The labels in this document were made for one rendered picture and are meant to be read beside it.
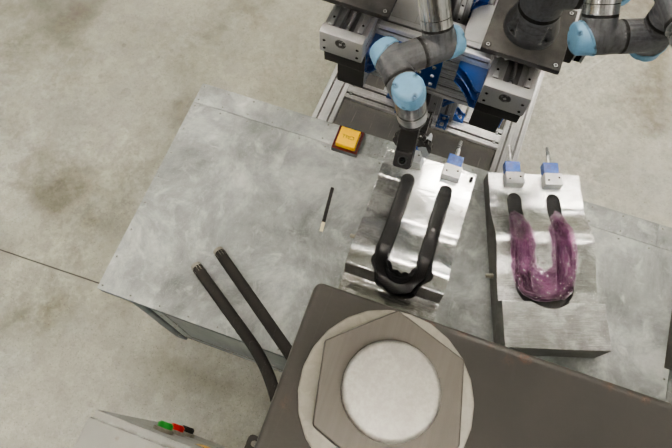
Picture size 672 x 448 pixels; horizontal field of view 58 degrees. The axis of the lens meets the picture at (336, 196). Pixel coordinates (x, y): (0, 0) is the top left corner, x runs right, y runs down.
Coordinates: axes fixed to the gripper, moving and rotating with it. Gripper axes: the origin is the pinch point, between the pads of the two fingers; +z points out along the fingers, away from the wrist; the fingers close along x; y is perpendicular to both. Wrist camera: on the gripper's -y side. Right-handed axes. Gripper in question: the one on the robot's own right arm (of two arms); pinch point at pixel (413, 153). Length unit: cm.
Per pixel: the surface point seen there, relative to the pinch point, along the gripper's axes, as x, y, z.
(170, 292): 52, -56, -1
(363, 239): 5.1, -27.4, -3.4
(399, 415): -24, -59, -119
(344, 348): -19, -57, -118
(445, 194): -10.8, -7.0, 6.1
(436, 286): -16.0, -33.4, -1.9
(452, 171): -11.0, -0.9, 3.7
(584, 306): -52, -26, 7
